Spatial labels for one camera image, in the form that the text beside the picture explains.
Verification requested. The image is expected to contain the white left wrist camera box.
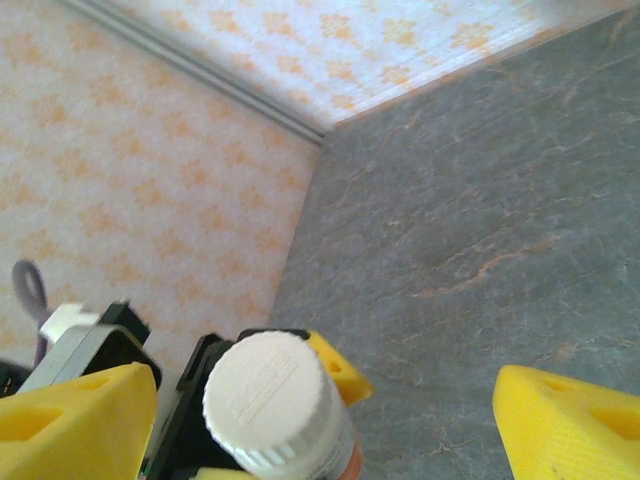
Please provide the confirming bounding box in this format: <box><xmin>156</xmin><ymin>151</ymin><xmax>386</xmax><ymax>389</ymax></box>
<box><xmin>19</xmin><ymin>298</ymin><xmax>164</xmax><ymax>396</ymax></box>

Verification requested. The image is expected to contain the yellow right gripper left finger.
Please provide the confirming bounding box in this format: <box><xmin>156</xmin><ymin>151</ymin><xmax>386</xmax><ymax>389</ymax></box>
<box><xmin>0</xmin><ymin>362</ymin><xmax>160</xmax><ymax>480</ymax></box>

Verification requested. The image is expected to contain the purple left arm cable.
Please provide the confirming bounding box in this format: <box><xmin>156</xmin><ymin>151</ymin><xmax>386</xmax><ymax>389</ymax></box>
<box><xmin>10</xmin><ymin>258</ymin><xmax>50</xmax><ymax>369</ymax></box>

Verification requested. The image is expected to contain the orange pill bottle white cap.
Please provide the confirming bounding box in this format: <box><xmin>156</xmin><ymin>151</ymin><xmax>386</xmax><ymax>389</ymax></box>
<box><xmin>202</xmin><ymin>332</ymin><xmax>364</xmax><ymax>480</ymax></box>

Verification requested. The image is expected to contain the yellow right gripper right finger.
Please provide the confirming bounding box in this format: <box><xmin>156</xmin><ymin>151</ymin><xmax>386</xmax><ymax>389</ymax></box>
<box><xmin>492</xmin><ymin>364</ymin><xmax>640</xmax><ymax>480</ymax></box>

